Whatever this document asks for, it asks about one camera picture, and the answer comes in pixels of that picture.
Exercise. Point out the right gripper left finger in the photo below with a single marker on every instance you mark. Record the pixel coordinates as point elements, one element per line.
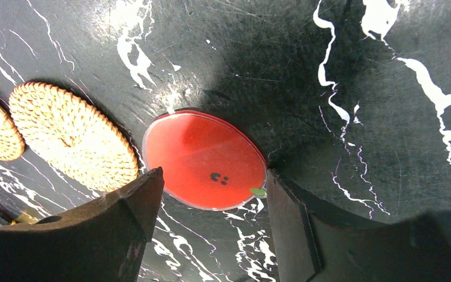
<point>102,240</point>

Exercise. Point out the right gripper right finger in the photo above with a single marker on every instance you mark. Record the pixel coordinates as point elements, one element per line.
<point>315,240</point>

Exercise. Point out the red apple coaster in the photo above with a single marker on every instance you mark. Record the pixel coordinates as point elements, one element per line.
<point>207,162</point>

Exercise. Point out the yellow handled screwdriver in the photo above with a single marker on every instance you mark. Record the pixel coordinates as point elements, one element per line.
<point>8,219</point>

